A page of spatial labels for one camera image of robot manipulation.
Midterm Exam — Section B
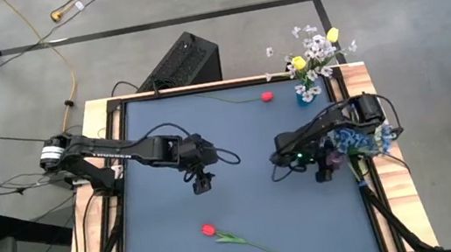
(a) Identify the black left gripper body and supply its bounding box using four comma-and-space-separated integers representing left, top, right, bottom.
173, 130, 221, 180

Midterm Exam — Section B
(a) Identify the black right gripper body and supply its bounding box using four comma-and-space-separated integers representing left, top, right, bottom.
303, 140, 334, 171

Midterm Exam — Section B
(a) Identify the pink ribbed glass vase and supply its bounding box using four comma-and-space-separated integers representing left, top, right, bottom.
327, 148, 348, 172

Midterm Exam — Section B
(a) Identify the yellow tulip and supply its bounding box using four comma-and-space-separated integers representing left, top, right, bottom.
324, 25, 342, 46
290, 54, 308, 73

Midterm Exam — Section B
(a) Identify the white flower bunch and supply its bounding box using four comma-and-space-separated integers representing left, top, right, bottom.
258, 17, 365, 110

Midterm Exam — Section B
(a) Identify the teal textured glass vase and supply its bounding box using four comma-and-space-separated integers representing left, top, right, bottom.
293, 86, 317, 109

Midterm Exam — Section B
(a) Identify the blue-grey table mat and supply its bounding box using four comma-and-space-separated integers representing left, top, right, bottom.
97, 70, 382, 252

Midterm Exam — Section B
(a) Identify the red tulip with green leaf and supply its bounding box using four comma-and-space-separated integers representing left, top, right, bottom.
199, 211, 299, 252

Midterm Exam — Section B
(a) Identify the red tulip with bare stem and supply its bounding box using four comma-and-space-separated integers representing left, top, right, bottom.
193, 82, 275, 114

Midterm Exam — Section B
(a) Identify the black computer tower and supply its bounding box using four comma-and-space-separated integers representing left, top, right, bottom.
129, 27, 224, 95

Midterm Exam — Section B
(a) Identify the black desk foot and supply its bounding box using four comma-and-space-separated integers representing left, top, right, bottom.
0, 205, 76, 252

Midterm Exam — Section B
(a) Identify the black table frame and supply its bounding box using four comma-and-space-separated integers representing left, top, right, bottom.
39, 54, 441, 252

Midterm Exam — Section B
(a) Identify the yellow power cord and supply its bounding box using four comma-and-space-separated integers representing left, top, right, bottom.
0, 0, 88, 164

